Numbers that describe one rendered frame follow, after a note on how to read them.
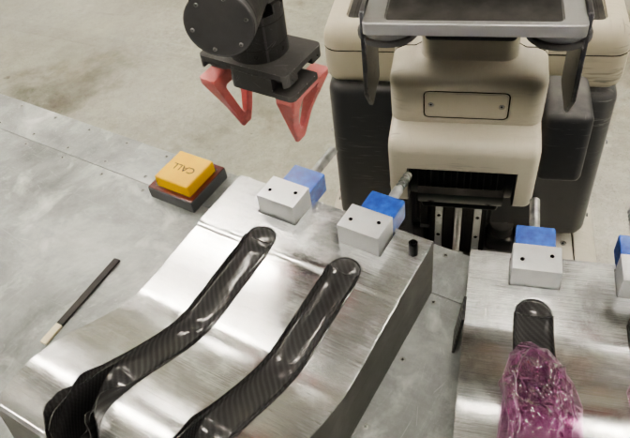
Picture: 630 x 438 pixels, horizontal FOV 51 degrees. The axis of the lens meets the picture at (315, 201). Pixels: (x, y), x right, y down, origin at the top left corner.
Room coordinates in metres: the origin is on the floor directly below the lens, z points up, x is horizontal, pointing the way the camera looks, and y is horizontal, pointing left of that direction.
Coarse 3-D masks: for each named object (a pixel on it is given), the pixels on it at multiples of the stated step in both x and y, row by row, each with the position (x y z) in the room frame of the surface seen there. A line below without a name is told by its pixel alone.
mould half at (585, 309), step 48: (480, 288) 0.42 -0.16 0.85; (528, 288) 0.41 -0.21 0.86; (576, 288) 0.40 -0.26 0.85; (480, 336) 0.36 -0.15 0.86; (576, 336) 0.35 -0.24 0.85; (624, 336) 0.34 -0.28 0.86; (480, 384) 0.29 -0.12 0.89; (576, 384) 0.28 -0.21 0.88; (624, 384) 0.28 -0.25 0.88; (480, 432) 0.25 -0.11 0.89; (624, 432) 0.23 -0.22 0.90
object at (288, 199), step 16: (320, 160) 0.62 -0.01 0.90; (288, 176) 0.59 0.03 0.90; (304, 176) 0.59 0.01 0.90; (320, 176) 0.58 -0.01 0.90; (272, 192) 0.55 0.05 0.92; (288, 192) 0.55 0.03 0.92; (304, 192) 0.54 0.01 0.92; (320, 192) 0.57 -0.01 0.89; (272, 208) 0.54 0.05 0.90; (288, 208) 0.53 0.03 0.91; (304, 208) 0.54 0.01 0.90
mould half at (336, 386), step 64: (256, 192) 0.58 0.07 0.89; (192, 256) 0.50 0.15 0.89; (320, 256) 0.47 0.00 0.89; (384, 256) 0.46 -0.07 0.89; (128, 320) 0.42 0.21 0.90; (256, 320) 0.40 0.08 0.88; (384, 320) 0.38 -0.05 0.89; (64, 384) 0.33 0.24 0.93; (192, 384) 0.32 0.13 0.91; (320, 384) 0.32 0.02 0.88
